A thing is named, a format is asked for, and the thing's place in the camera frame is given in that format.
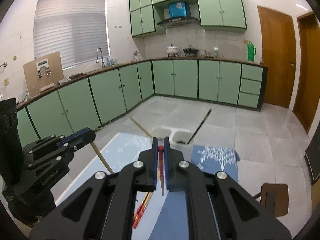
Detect red wooden chopstick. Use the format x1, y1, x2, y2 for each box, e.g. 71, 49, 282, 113
90, 142, 114, 174
158, 145, 164, 196
132, 192, 153, 229

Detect green lower kitchen cabinets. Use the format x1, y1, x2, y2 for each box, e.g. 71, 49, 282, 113
17, 59, 268, 145

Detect two-tone blue tablecloth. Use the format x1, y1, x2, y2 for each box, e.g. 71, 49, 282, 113
53, 132, 241, 240

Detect brown wooden stool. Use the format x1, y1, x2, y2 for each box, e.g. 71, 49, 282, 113
253, 183, 289, 217

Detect wooden chopstick in holder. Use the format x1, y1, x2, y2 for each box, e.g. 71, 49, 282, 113
130, 117, 153, 138

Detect cardboard board with paper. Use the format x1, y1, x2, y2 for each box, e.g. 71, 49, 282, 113
23, 51, 64, 97

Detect white plastic utensil holder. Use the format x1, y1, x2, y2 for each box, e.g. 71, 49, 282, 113
151, 126, 194, 161

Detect chrome sink faucet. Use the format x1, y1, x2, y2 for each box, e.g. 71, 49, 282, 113
96, 47, 105, 68

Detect black chopstick in holder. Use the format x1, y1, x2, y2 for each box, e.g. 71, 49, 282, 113
186, 108, 212, 145

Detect white window blind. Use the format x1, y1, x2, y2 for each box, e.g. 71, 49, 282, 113
33, 0, 110, 68

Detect white cooking pot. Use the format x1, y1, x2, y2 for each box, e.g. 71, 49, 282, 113
167, 44, 179, 57

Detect black wok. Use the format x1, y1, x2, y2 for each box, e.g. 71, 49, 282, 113
183, 46, 199, 57

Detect brown wooden door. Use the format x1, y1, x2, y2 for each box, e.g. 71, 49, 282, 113
258, 6, 296, 108
293, 12, 319, 132

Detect black range hood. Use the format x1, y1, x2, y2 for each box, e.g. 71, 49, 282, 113
154, 1, 201, 29

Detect green thermos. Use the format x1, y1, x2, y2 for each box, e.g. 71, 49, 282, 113
247, 41, 256, 62

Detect green upper cabinets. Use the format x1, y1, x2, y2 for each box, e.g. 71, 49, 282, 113
129, 0, 247, 37

